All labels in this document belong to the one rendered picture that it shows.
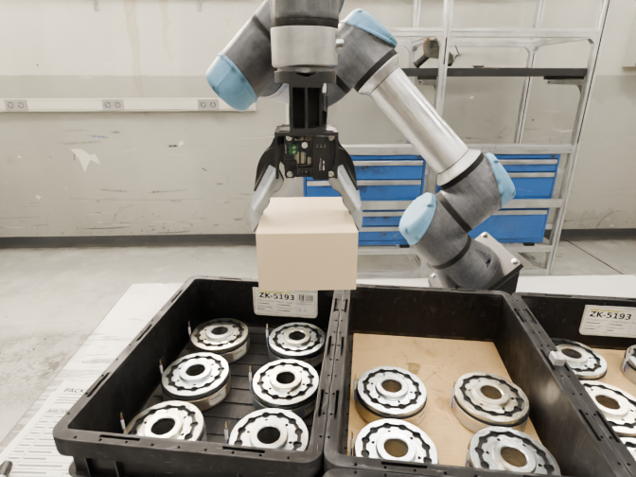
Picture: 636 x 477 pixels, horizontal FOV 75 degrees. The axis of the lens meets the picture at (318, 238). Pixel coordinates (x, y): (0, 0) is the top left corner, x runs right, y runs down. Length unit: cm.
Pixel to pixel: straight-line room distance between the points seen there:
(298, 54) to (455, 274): 70
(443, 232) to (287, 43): 62
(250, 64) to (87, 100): 300
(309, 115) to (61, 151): 334
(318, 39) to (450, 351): 57
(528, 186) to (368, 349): 217
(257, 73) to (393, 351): 51
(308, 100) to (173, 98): 287
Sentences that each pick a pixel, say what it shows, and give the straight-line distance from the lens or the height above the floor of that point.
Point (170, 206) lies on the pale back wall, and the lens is 354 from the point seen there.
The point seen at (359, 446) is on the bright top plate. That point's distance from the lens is 58.
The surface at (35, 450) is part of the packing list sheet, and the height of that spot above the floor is 70.
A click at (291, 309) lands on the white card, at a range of 81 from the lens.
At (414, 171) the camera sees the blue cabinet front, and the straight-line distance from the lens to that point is 253.
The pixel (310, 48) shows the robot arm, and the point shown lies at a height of 132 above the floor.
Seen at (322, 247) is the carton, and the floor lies 110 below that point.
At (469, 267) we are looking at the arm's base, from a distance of 102.
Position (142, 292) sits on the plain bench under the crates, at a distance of 134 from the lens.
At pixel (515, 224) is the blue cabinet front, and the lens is 286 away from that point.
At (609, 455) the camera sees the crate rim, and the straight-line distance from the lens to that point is 56.
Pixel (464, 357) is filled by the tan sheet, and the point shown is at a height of 83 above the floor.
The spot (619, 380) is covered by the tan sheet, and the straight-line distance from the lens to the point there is 87.
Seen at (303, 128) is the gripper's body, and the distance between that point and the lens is 47.
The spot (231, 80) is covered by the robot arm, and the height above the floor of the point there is 129.
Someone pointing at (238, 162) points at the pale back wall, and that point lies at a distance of 333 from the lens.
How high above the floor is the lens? 129
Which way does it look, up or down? 21 degrees down
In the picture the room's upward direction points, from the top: straight up
